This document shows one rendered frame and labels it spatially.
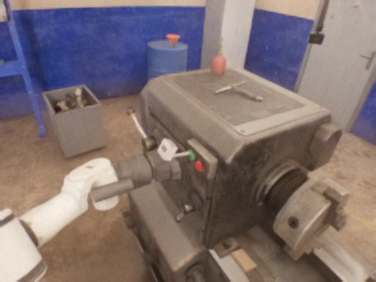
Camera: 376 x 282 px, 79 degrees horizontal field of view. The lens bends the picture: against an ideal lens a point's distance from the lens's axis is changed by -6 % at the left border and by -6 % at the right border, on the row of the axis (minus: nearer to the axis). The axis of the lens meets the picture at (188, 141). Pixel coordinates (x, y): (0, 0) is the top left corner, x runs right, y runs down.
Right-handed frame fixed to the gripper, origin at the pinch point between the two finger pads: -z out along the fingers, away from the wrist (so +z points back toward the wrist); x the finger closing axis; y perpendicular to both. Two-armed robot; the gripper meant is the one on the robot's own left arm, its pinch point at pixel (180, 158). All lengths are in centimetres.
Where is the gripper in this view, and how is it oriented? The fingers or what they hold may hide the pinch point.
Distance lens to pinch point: 71.8
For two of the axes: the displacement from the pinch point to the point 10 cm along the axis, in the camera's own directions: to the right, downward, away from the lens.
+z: -8.6, 2.5, -4.5
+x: 5.1, 5.1, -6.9
